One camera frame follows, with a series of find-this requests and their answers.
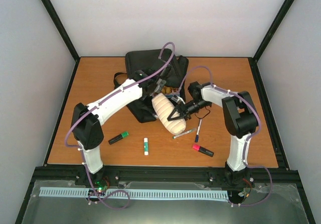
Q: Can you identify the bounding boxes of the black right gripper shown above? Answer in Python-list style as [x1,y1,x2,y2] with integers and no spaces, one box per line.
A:
[168,99,210,123]

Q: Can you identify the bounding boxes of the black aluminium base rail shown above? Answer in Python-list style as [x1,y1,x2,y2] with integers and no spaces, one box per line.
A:
[32,165,299,192]

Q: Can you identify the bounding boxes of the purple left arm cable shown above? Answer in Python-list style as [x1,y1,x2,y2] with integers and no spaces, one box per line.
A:
[64,42,176,209]

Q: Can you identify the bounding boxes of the purple dog picture book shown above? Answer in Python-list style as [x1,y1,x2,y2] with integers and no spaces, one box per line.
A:
[161,86,180,98]

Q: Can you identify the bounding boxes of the cream quilted pencil case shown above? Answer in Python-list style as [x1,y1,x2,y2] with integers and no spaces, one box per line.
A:
[151,93,186,135]

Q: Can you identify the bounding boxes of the pink highlighter marker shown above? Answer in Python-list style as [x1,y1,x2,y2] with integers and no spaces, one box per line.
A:
[192,144,214,157]

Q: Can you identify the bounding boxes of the white green glue stick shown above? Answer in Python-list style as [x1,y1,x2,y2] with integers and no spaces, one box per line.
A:
[143,138,149,156]

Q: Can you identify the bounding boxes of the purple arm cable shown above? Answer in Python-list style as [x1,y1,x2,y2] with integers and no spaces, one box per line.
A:
[179,66,273,207]
[64,42,176,209]

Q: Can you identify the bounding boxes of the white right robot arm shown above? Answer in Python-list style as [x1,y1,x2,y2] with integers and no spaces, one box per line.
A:
[167,82,261,186]

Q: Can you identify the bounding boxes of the black student backpack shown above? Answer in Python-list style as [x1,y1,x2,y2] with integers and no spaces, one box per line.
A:
[124,49,189,123]

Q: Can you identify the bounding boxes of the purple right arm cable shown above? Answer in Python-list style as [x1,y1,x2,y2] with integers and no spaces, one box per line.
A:
[179,66,273,207]

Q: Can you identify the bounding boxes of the green highlighter marker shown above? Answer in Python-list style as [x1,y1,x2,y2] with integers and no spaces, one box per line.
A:
[108,131,129,145]

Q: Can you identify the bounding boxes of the left black frame post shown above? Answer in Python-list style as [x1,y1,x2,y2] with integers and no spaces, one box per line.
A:
[31,0,81,61]

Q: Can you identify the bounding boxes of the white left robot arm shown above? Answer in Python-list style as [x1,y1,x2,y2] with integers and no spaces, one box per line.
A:
[68,70,166,185]

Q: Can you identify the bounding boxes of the right black frame post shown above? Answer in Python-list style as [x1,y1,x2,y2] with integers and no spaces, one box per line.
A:
[252,0,305,61]

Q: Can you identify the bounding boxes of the light blue cable duct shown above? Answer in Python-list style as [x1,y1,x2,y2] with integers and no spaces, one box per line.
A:
[39,187,228,201]

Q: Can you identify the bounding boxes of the blue capped white pen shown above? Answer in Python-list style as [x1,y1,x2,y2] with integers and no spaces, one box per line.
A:
[195,119,202,143]

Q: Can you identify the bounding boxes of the black frame post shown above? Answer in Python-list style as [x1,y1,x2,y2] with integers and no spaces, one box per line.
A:
[31,0,81,61]
[252,0,305,61]

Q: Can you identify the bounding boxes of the green tipped white marker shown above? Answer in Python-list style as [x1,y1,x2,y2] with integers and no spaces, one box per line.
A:
[173,128,197,139]

